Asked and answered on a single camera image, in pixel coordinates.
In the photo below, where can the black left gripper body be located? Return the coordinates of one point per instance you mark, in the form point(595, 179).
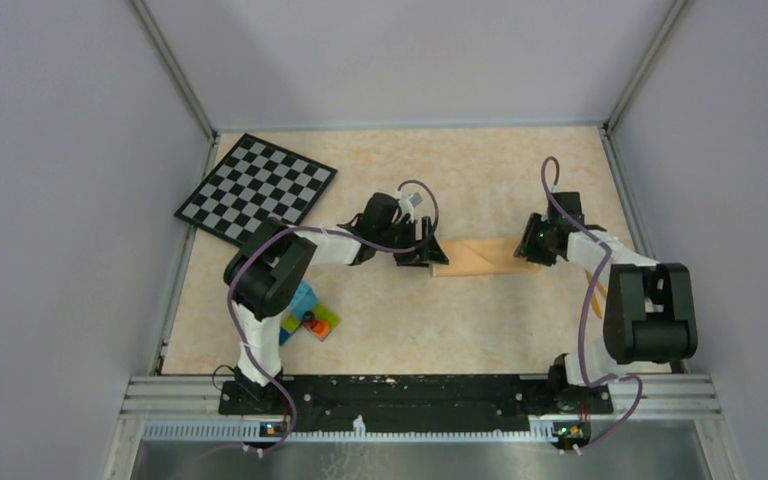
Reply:
point(403, 234)

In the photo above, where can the orange cloth napkin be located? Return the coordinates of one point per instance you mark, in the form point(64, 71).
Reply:
point(481, 257)

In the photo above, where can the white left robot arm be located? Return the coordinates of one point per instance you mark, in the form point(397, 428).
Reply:
point(264, 277)

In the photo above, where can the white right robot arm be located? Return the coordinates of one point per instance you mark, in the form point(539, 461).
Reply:
point(636, 309)

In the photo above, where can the colourful toy block pile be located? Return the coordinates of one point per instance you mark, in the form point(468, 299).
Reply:
point(306, 312)

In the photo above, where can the black white checkerboard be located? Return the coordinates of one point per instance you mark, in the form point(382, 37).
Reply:
point(254, 181)

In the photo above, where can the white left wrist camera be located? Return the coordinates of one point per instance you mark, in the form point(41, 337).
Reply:
point(407, 204)

